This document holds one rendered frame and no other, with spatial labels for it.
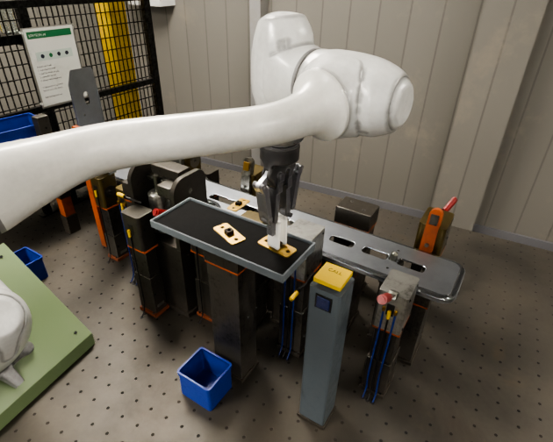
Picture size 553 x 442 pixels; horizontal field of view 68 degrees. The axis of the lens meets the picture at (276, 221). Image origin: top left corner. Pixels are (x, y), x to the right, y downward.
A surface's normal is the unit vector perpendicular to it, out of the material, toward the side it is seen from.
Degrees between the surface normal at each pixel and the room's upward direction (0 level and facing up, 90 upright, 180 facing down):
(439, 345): 0
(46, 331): 42
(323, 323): 90
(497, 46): 90
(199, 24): 90
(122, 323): 0
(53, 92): 90
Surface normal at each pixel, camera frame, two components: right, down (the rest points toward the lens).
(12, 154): 0.42, -0.51
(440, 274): 0.02, -0.85
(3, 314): 0.67, -0.37
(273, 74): -0.63, 0.33
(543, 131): -0.46, 0.47
